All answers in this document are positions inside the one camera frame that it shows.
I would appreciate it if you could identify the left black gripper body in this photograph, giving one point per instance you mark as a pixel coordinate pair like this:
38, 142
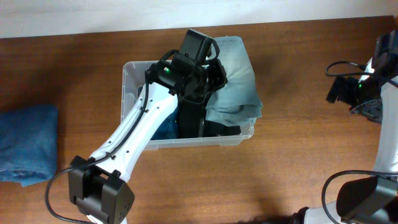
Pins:
214, 76

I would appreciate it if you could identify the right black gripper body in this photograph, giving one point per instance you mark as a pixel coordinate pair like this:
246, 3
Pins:
353, 93

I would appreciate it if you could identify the black taped garment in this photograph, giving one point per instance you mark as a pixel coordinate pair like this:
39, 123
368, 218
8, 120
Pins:
190, 119

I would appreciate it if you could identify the light blue jeans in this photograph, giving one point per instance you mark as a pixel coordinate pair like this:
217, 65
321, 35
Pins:
238, 102

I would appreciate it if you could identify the dark taped garment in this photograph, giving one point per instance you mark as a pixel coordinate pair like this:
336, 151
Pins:
213, 129

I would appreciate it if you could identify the teal taped shirt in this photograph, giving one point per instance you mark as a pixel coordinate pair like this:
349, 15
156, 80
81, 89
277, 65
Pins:
168, 129

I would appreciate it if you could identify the dark blue jeans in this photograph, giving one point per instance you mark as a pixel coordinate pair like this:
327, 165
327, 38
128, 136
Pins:
29, 145

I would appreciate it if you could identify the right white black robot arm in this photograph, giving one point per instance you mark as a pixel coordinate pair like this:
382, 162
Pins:
364, 196

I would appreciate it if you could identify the clear plastic storage container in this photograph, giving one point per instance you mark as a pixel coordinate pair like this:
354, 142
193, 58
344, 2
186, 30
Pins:
133, 78

